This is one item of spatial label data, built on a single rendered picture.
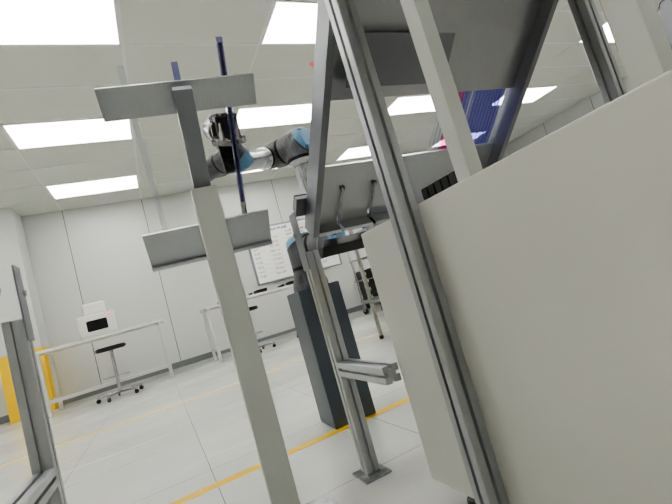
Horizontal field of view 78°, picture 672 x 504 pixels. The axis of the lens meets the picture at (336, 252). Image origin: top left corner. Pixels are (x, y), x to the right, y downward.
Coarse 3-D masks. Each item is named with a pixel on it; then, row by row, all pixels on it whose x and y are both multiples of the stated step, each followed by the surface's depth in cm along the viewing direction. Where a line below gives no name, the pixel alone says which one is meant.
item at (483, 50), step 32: (384, 0) 95; (448, 0) 103; (480, 0) 107; (512, 0) 112; (384, 32) 96; (448, 32) 108; (480, 32) 113; (512, 32) 118; (384, 64) 100; (416, 64) 105; (480, 64) 119; (512, 64) 125; (352, 96) 106; (384, 96) 110
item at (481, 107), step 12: (468, 96) 125; (480, 96) 128; (492, 96) 130; (468, 108) 128; (480, 108) 130; (492, 108) 133; (468, 120) 131; (480, 120) 133; (492, 120) 136; (432, 132) 128; (480, 132) 137; (432, 144) 130; (444, 144) 132
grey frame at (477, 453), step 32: (352, 0) 78; (576, 0) 111; (352, 32) 77; (352, 64) 77; (608, 64) 107; (608, 96) 108; (384, 128) 76; (384, 160) 74; (384, 192) 76; (416, 224) 74; (416, 256) 73; (320, 288) 118; (416, 288) 74; (320, 320) 120; (448, 320) 73; (448, 352) 71; (352, 384) 116; (448, 384) 72; (352, 416) 114; (480, 416) 71; (480, 448) 70; (480, 480) 69
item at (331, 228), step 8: (376, 216) 133; (384, 216) 133; (328, 224) 126; (336, 224) 127; (344, 224) 127; (352, 224) 128; (360, 224) 128; (368, 224) 129; (320, 232) 123; (328, 232) 123; (336, 232) 125
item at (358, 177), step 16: (480, 144) 139; (368, 160) 120; (416, 160) 129; (432, 160) 132; (448, 160) 136; (480, 160) 143; (336, 176) 118; (352, 176) 121; (368, 176) 124; (416, 176) 133; (432, 176) 136; (336, 192) 121; (352, 192) 124; (368, 192) 127; (416, 192) 137; (336, 208) 125; (352, 208) 128; (384, 208) 134; (320, 224) 125
